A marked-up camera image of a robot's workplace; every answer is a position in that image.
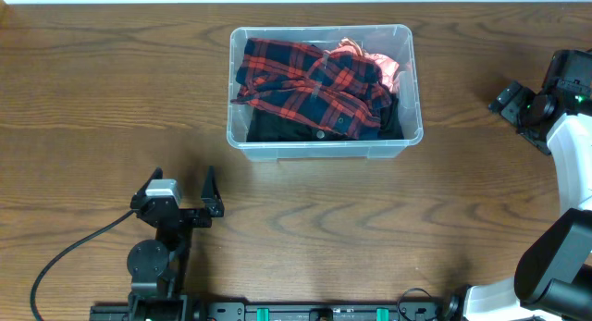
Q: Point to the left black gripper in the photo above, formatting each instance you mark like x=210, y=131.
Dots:
x=188, y=214

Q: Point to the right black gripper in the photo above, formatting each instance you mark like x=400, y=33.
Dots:
x=513, y=108

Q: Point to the black garment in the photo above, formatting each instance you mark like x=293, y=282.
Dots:
x=266, y=127

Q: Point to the red navy plaid shirt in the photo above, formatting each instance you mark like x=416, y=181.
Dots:
x=339, y=92

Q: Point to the pink garment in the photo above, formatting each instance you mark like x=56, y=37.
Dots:
x=389, y=67

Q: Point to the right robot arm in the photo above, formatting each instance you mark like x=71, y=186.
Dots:
x=552, y=280

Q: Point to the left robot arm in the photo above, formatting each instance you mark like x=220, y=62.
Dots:
x=158, y=266

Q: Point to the clear plastic storage bin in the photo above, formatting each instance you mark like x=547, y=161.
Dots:
x=393, y=40

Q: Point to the black mounting rail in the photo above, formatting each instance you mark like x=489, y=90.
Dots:
x=238, y=311

